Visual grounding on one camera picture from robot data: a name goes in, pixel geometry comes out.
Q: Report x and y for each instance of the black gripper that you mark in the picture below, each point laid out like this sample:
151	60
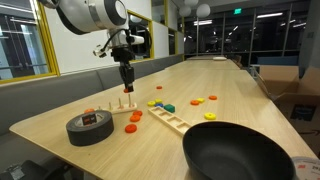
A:
122	55

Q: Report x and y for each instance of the wooden peg holder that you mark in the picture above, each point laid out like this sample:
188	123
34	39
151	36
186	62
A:
125	108

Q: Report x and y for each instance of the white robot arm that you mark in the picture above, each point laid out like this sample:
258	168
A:
90	15

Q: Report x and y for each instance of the yellow framed window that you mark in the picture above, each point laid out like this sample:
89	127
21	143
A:
172	41
20	43
147	50

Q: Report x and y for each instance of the small orange disc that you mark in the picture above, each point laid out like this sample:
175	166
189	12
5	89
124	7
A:
159	87

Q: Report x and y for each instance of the green block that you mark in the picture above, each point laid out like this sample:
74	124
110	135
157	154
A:
169	108

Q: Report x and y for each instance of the black tape roll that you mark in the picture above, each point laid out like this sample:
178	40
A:
100	131

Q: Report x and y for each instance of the wooden shape sorting tray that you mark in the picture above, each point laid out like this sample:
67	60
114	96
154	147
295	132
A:
173	124

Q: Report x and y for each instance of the yellow disc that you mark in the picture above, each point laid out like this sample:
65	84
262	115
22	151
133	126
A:
200	100

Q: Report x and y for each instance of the light wooden table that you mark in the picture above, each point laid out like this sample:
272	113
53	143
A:
203	57

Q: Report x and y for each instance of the white globe pendant lamp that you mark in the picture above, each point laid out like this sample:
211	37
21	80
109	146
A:
191	2
203	10
185	11

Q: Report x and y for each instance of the grey upholstered bench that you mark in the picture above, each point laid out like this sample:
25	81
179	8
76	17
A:
40	96

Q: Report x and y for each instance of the white plate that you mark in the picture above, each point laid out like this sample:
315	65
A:
219	58

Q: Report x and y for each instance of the brown chair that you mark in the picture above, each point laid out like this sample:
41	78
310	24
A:
237	59

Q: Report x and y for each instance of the green exit sign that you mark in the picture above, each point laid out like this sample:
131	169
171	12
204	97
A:
237	11

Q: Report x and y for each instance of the black bowl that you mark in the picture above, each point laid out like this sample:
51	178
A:
233	156

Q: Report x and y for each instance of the black bag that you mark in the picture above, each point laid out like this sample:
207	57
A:
30	171

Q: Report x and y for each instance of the blue sofa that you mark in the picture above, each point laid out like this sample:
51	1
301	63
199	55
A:
276	60

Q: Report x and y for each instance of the open cardboard box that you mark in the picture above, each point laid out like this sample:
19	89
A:
278	78

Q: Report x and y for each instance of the cardboard box with black label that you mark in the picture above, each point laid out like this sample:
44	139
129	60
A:
301	113

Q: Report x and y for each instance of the white tape roll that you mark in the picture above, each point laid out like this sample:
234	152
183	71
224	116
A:
308	168

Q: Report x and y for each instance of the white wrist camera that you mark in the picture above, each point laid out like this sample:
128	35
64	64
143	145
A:
100	51

